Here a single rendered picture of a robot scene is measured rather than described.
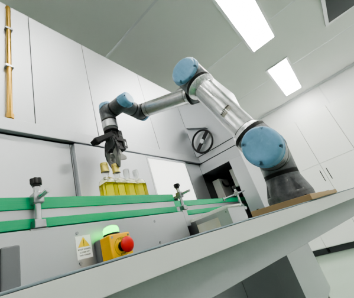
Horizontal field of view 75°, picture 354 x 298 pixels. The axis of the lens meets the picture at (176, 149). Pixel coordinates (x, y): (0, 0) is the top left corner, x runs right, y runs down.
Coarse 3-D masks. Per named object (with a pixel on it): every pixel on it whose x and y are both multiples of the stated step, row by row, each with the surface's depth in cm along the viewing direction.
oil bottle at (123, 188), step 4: (116, 180) 98; (120, 180) 99; (124, 180) 101; (120, 184) 98; (124, 184) 99; (120, 188) 97; (124, 188) 98; (128, 188) 100; (120, 192) 96; (124, 192) 97; (128, 192) 99
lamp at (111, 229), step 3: (111, 225) 64; (114, 225) 64; (105, 228) 64; (108, 228) 63; (111, 228) 63; (114, 228) 64; (117, 228) 65; (105, 231) 63; (108, 231) 63; (111, 231) 63; (114, 231) 63; (117, 231) 64; (105, 234) 63; (108, 234) 63; (111, 234) 63
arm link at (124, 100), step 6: (120, 96) 109; (126, 96) 109; (114, 102) 111; (120, 102) 109; (126, 102) 109; (132, 102) 112; (114, 108) 111; (120, 108) 111; (126, 108) 112; (132, 108) 115; (114, 114) 113; (126, 114) 118; (132, 114) 118
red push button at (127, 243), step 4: (128, 236) 61; (124, 240) 59; (128, 240) 60; (132, 240) 61; (124, 244) 59; (128, 244) 60; (132, 244) 60; (124, 248) 58; (128, 248) 59; (132, 248) 60
